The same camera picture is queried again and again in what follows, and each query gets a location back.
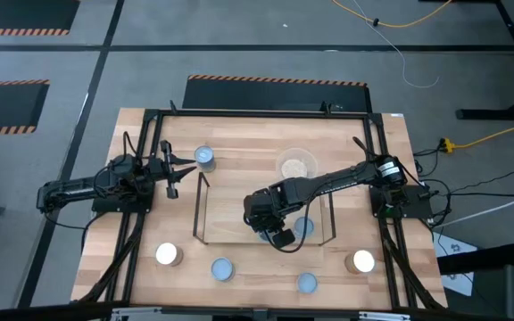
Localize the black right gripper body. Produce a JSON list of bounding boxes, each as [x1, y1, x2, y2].
[[243, 182, 299, 234]]

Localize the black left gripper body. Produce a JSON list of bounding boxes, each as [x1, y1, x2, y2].
[[147, 140, 179, 200]]

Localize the tall teal yellow carrots can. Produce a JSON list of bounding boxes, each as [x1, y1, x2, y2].
[[193, 144, 218, 174]]

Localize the fresh sliced carrots can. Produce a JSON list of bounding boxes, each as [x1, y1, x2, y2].
[[293, 216, 316, 239]]

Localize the tall blue yellow label can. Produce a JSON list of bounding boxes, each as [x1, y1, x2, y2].
[[210, 257, 236, 283]]

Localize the tall orange red label can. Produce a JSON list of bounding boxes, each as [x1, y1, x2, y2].
[[154, 242, 185, 268]]

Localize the mandarin oranges can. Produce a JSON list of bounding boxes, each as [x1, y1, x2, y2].
[[295, 271, 319, 294]]

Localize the beige grain heap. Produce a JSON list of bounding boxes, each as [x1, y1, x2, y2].
[[281, 159, 310, 179]]

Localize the clear plastic bowl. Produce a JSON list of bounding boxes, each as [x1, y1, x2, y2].
[[275, 147, 319, 182]]

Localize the black mat hazard stripe edge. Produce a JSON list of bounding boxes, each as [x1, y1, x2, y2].
[[0, 0, 81, 37], [181, 74, 373, 113], [0, 78, 51, 137]]

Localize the black beam silver brackets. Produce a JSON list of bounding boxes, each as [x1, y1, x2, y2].
[[0, 300, 514, 321]]

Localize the white paper sheet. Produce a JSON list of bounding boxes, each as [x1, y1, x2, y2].
[[430, 231, 479, 298]]

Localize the black bar furniture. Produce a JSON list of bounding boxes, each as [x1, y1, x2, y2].
[[437, 243, 514, 321]]

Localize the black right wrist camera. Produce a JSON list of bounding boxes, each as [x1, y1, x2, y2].
[[270, 227, 297, 250]]

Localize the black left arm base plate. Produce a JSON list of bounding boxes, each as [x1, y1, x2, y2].
[[91, 195, 153, 214]]

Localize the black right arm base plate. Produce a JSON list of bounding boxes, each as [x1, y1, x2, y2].
[[369, 185, 433, 219]]

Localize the yellow extension cord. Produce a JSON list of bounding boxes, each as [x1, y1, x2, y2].
[[439, 114, 514, 152]]

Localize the thin white floor cable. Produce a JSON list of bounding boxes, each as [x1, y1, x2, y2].
[[352, 0, 440, 89]]

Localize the thick white cable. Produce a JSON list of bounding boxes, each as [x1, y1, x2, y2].
[[433, 186, 514, 229]]

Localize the thin yellow floor cable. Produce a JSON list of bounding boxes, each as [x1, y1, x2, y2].
[[330, 0, 454, 29]]

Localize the black desk frame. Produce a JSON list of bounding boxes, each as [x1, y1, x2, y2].
[[419, 0, 514, 121]]

